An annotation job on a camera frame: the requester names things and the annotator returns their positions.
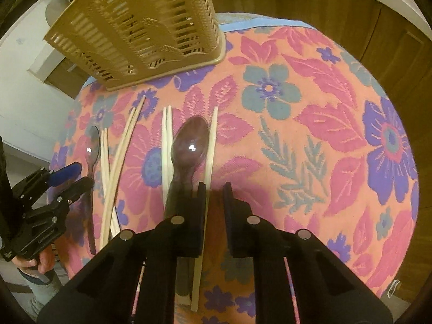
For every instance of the single white chopstick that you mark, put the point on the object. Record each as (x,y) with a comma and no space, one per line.
(212,148)

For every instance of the tan plastic utensil basket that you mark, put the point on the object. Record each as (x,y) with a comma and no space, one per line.
(135,23)

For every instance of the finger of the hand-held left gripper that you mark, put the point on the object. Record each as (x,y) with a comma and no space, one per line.
(76,190)
(64,173)

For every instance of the wooden cabinet door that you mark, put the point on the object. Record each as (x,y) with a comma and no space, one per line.
(287,13)
(401,60)
(57,74)

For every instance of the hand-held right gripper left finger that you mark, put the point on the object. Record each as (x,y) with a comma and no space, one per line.
(199,216)

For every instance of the floral pink cloth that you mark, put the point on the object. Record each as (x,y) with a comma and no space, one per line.
(270,175)

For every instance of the bunch of white chopsticks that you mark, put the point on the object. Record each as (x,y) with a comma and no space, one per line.
(165,148)

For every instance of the white refrigerator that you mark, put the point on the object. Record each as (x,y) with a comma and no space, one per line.
(27,114)

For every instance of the person's left hand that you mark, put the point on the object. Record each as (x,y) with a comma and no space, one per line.
(44,261)

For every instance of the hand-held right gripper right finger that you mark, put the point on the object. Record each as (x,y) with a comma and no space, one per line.
(231,222)

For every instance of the clear purple plastic spoon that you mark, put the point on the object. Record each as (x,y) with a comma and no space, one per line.
(189,145)
(91,148)

